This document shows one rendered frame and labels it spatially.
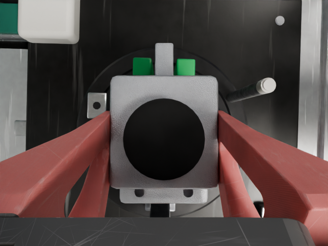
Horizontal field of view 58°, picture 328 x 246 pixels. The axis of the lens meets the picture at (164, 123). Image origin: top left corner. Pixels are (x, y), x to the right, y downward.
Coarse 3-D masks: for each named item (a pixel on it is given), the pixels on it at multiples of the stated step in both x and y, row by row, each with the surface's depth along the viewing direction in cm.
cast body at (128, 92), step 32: (160, 64) 16; (128, 96) 12; (160, 96) 12; (192, 96) 12; (128, 128) 11; (160, 128) 11; (192, 128) 11; (128, 160) 12; (160, 160) 11; (192, 160) 11; (128, 192) 14; (160, 192) 14; (192, 192) 15
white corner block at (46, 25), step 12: (24, 0) 24; (36, 0) 24; (48, 0) 24; (60, 0) 24; (72, 0) 24; (24, 12) 24; (36, 12) 24; (48, 12) 24; (60, 12) 24; (72, 12) 24; (24, 24) 24; (36, 24) 24; (48, 24) 24; (60, 24) 24; (72, 24) 24; (24, 36) 24; (36, 36) 24; (48, 36) 24; (60, 36) 24; (72, 36) 24
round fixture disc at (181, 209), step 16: (176, 48) 24; (112, 64) 24; (128, 64) 24; (208, 64) 24; (96, 80) 24; (224, 80) 24; (224, 96) 24; (80, 112) 24; (240, 112) 24; (112, 192) 24; (208, 192) 24; (128, 208) 24; (144, 208) 24; (176, 208) 24; (192, 208) 24
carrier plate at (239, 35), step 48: (96, 0) 26; (144, 0) 26; (192, 0) 26; (240, 0) 26; (288, 0) 26; (48, 48) 26; (96, 48) 26; (144, 48) 26; (192, 48) 26; (240, 48) 26; (288, 48) 26; (48, 96) 26; (288, 96) 26; (288, 144) 26
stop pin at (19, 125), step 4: (16, 120) 26; (20, 120) 26; (24, 120) 26; (16, 124) 26; (20, 124) 26; (24, 124) 26; (16, 128) 26; (20, 128) 26; (24, 128) 26; (16, 132) 26; (20, 132) 26; (24, 132) 26
